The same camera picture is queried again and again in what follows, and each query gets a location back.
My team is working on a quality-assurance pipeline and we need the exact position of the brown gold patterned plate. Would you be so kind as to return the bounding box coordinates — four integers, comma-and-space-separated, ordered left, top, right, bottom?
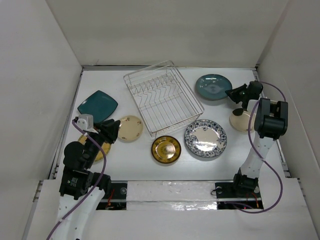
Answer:
151, 135, 182, 165

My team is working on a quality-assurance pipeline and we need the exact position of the wire dish rack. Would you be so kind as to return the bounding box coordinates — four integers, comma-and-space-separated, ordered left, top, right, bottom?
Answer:
123, 60, 205, 139

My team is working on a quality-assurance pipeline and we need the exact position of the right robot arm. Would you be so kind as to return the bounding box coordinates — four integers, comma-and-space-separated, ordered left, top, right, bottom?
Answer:
225, 81, 289, 197

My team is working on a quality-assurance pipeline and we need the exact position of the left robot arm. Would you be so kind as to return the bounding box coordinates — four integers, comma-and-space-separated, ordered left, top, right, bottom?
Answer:
47, 114, 121, 240

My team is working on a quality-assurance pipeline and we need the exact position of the round teal plate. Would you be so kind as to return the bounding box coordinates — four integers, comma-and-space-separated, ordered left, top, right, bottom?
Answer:
195, 74, 233, 101

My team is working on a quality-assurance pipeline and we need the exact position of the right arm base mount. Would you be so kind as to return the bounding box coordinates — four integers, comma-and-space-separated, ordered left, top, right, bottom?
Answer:
210, 181, 264, 210

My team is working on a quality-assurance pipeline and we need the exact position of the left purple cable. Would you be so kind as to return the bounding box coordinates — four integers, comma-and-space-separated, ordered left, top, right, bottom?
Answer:
44, 118, 107, 240

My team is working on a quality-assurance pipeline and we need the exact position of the plain cream plate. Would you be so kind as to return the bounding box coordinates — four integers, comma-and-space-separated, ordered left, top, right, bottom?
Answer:
229, 108, 251, 133

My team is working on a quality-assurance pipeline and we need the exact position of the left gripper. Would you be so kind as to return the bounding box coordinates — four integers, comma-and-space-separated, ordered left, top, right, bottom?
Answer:
84, 118, 120, 168

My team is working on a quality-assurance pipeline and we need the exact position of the square teal plate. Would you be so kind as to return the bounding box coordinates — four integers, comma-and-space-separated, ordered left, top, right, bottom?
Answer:
77, 90, 118, 123

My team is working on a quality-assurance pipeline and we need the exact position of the cream plate with characters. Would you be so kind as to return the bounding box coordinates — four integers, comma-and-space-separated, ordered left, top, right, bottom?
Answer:
118, 115, 144, 142

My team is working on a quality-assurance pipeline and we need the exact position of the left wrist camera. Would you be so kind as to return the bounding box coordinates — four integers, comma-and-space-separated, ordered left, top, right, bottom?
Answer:
75, 114, 94, 131

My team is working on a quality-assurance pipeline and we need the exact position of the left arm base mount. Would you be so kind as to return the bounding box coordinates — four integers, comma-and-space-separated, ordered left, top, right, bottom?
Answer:
96, 181, 128, 211

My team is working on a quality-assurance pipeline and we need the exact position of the blue floral white plate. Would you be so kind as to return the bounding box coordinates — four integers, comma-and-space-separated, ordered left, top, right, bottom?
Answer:
184, 119, 227, 158

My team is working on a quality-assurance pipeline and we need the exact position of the yellow plate under left arm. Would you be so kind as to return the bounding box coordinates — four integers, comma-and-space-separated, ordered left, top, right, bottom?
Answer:
77, 134, 111, 163

